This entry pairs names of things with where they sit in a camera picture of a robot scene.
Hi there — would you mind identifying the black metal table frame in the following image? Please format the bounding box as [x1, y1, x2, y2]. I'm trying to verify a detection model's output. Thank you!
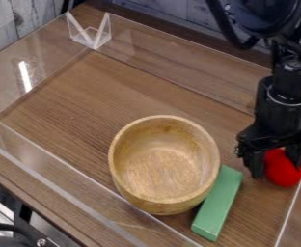
[14, 203, 60, 247]

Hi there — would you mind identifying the green rectangular block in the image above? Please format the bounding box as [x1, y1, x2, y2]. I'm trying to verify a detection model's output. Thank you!
[190, 165, 244, 242]

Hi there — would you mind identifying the clear acrylic corner bracket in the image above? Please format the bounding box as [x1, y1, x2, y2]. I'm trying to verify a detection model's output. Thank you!
[65, 13, 112, 50]

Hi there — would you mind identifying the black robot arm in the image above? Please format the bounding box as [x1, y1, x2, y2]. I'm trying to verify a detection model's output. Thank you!
[205, 0, 301, 178]

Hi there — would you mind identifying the clear acrylic enclosure wall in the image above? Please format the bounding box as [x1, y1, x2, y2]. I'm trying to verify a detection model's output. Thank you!
[0, 14, 301, 247]

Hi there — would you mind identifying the black cable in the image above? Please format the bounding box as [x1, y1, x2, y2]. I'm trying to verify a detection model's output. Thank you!
[0, 222, 32, 247]

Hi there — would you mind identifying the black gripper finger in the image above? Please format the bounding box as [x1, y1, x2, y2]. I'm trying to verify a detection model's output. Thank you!
[284, 142, 301, 169]
[244, 151, 265, 178]

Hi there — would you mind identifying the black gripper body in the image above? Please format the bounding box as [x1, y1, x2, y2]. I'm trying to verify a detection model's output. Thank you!
[237, 77, 301, 157]

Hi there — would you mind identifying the red plush strawberry toy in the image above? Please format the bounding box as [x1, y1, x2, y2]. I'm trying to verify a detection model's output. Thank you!
[264, 149, 301, 188]

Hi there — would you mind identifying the wooden bowl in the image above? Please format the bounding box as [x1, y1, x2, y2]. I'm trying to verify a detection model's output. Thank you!
[108, 115, 220, 215]

